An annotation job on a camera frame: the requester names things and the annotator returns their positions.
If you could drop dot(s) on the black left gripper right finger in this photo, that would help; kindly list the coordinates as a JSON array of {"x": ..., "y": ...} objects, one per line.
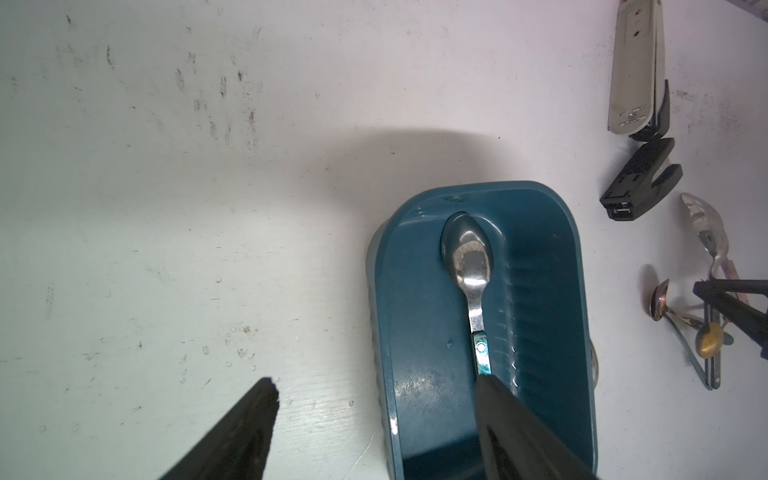
[{"x": 515, "y": 444}]

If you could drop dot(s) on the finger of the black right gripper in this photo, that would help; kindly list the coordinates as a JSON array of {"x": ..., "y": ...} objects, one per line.
[{"x": 717, "y": 293}]

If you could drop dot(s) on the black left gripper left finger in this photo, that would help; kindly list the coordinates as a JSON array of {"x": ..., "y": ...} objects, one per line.
[{"x": 237, "y": 447}]

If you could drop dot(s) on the silver spoon pink handle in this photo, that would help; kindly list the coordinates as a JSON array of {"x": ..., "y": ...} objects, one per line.
[{"x": 710, "y": 230}]

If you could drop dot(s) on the silver spoon teal handle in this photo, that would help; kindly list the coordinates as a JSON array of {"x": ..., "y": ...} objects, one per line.
[{"x": 467, "y": 256}]

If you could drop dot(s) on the iridescent rainbow spoon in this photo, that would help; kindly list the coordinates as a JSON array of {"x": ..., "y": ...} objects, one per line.
[{"x": 659, "y": 309}]

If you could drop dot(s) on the teal plastic storage box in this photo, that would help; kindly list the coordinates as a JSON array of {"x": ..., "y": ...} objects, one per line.
[{"x": 535, "y": 317}]

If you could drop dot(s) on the black stapler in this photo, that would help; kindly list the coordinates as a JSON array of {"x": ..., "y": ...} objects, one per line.
[{"x": 646, "y": 179}]

